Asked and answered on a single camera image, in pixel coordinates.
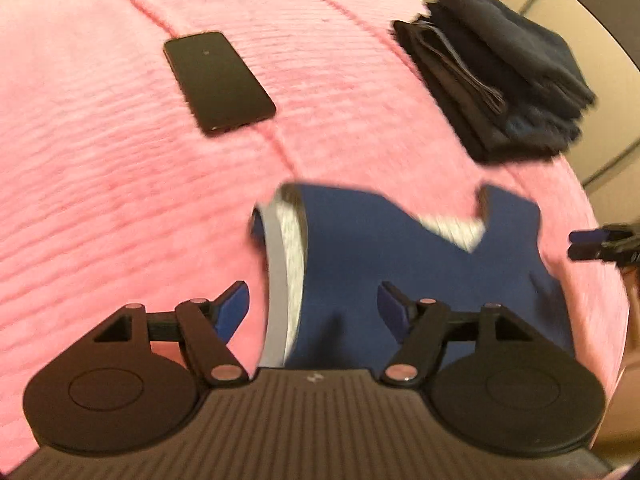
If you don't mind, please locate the navy blue t-shirt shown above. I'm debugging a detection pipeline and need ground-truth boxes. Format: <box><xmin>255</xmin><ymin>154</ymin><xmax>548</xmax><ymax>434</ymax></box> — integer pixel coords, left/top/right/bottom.
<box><xmin>252</xmin><ymin>183</ymin><xmax>574</xmax><ymax>373</ymax></box>

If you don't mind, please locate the folded dark clothes stack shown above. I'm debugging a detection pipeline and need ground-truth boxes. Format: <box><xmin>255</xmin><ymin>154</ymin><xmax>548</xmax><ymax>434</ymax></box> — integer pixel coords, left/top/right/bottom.
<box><xmin>393</xmin><ymin>0</ymin><xmax>597</xmax><ymax>165</ymax></box>

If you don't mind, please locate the pink bed blanket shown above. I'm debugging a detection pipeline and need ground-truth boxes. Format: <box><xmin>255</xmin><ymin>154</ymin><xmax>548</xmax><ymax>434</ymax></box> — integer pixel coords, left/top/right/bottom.
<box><xmin>1</xmin><ymin>0</ymin><xmax>628</xmax><ymax>471</ymax></box>

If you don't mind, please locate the black smartphone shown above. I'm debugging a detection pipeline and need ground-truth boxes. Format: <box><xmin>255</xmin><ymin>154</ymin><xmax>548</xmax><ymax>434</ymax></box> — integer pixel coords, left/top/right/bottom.
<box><xmin>163</xmin><ymin>32</ymin><xmax>277</xmax><ymax>136</ymax></box>

